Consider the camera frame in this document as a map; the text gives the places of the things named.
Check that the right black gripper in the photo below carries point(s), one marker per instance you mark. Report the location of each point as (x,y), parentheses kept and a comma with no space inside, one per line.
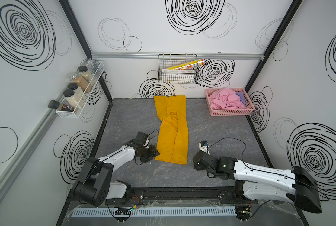
(196,166)

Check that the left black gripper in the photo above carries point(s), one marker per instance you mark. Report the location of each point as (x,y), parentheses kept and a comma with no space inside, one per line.
(153,152)

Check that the yellow t-shirt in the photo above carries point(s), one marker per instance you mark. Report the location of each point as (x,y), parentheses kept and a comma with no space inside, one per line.
(173,138)

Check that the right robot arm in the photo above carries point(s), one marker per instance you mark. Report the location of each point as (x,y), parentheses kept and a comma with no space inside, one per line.
(254,182)

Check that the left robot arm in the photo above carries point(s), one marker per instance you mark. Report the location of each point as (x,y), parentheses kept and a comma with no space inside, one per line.
(94,184)

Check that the pink plastic basket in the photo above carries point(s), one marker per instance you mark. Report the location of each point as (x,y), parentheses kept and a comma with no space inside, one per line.
(249,107)

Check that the pink t-shirt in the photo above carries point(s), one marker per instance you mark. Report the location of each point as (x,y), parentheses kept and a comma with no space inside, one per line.
(225,98)

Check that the purple t-shirt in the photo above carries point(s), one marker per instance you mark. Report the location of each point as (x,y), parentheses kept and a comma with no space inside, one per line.
(241,97)

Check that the white box in basket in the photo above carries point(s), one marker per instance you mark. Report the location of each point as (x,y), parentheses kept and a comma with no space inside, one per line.
(178,71)

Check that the spice jar white contents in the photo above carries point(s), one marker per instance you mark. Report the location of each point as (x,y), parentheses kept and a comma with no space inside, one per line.
(78,90)

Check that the spice jar cream contents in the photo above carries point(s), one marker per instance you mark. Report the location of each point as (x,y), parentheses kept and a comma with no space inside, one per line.
(74,99)

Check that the spice jar brown contents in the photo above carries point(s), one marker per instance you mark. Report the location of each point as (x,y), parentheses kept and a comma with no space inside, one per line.
(83,77)

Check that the yellow foil box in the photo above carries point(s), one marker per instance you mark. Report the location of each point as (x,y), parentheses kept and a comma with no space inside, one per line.
(188,65)

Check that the small dark spice bottle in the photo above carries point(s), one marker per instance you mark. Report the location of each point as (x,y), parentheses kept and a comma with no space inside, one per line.
(58,106)

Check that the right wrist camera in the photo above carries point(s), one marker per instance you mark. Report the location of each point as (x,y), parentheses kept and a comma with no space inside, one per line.
(204,146)

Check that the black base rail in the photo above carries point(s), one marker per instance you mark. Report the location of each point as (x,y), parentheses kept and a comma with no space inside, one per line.
(143,196)

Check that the grey slotted cable duct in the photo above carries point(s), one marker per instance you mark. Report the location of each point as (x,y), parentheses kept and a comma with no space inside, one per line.
(154,212)

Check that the clear wall shelf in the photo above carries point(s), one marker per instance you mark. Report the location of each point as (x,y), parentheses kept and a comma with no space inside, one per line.
(92,98)

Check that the black wire basket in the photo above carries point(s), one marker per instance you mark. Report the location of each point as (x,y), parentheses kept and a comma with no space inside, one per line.
(166,75)

